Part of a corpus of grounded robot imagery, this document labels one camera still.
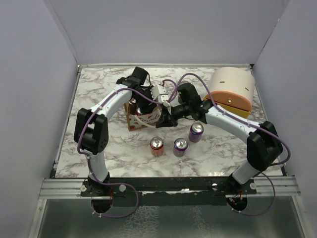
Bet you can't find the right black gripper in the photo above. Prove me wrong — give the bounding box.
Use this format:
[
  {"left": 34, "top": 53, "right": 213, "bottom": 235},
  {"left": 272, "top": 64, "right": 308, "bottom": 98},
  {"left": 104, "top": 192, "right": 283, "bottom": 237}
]
[{"left": 156, "top": 103, "right": 191, "bottom": 128}]

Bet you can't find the silver blue slim can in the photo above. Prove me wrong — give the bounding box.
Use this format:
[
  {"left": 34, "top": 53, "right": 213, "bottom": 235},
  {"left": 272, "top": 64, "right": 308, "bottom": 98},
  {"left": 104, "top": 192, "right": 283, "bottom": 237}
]
[{"left": 129, "top": 98, "right": 136, "bottom": 104}]

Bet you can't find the watermelon canvas tote bag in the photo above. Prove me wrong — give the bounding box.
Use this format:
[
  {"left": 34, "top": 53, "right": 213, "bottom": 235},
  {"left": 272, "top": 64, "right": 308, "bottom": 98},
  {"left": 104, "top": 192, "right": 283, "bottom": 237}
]
[{"left": 124, "top": 102, "right": 161, "bottom": 131}]

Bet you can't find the red cola can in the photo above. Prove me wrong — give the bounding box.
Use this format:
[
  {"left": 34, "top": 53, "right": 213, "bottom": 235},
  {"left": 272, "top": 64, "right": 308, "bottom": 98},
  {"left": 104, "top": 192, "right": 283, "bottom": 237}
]
[
  {"left": 135, "top": 107, "right": 143, "bottom": 116},
  {"left": 150, "top": 136, "right": 164, "bottom": 157}
]

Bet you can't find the red cola can front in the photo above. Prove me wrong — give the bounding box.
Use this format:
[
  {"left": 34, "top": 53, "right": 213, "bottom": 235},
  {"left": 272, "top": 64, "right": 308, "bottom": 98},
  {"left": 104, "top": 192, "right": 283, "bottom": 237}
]
[{"left": 135, "top": 107, "right": 143, "bottom": 116}]

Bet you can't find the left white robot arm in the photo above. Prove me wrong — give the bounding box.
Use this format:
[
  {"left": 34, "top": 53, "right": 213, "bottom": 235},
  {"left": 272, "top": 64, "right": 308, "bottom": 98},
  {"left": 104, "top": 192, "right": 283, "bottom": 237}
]
[{"left": 74, "top": 67, "right": 168, "bottom": 196}]

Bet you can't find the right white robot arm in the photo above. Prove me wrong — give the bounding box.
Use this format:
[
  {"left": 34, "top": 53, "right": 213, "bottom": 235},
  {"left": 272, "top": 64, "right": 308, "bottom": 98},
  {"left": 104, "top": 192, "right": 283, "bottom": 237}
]
[{"left": 156, "top": 83, "right": 283, "bottom": 194}]

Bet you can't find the purple can near centre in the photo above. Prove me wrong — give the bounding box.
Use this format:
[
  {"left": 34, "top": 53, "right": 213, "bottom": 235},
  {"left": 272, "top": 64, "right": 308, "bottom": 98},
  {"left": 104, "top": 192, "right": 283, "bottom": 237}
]
[{"left": 173, "top": 138, "right": 188, "bottom": 157}]

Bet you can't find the purple can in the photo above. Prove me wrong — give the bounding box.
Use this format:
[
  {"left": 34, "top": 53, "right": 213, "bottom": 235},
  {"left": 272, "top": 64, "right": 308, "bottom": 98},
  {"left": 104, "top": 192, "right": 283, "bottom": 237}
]
[
  {"left": 188, "top": 122, "right": 204, "bottom": 143},
  {"left": 173, "top": 138, "right": 188, "bottom": 157}
]

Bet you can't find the purple can near right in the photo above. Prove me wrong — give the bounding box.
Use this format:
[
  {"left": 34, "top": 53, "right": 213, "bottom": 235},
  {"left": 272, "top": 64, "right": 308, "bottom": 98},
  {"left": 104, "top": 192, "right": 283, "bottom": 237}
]
[{"left": 188, "top": 122, "right": 204, "bottom": 143}]

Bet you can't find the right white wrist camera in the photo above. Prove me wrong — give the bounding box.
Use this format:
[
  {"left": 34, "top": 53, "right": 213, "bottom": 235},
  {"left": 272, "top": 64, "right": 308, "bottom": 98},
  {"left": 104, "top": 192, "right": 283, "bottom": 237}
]
[{"left": 163, "top": 100, "right": 172, "bottom": 115}]

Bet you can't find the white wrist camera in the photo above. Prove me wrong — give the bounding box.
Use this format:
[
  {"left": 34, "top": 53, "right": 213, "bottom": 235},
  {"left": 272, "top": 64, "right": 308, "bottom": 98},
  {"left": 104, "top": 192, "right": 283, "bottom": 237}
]
[
  {"left": 163, "top": 100, "right": 172, "bottom": 115},
  {"left": 150, "top": 85, "right": 169, "bottom": 103}
]

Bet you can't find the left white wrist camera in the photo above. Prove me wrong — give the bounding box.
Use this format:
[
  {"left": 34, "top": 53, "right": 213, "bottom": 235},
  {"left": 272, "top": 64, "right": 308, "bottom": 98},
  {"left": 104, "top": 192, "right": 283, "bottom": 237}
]
[{"left": 150, "top": 85, "right": 169, "bottom": 103}]

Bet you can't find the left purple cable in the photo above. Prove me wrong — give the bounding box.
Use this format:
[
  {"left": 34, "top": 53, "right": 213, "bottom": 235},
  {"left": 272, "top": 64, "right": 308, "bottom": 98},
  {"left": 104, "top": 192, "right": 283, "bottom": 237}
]
[{"left": 77, "top": 79, "right": 179, "bottom": 219}]

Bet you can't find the purple cable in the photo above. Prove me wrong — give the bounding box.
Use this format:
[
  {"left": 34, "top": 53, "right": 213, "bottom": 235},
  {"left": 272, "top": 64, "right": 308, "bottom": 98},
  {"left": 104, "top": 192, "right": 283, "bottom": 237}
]
[
  {"left": 165, "top": 73, "right": 291, "bottom": 216},
  {"left": 77, "top": 79, "right": 179, "bottom": 219}
]

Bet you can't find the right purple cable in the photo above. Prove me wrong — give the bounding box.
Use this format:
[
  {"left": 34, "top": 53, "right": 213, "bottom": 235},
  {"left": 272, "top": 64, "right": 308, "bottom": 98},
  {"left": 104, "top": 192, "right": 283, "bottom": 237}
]
[{"left": 165, "top": 73, "right": 291, "bottom": 216}]

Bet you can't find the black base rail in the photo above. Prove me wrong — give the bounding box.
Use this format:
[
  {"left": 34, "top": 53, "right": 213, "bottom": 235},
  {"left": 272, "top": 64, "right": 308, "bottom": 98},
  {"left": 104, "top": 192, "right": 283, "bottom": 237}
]
[{"left": 80, "top": 177, "right": 257, "bottom": 207}]

